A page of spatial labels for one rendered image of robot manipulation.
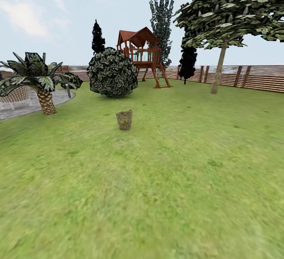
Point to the tree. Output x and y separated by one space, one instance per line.
160 23
98 41
187 61
223 23

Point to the wicker basket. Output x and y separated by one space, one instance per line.
125 120

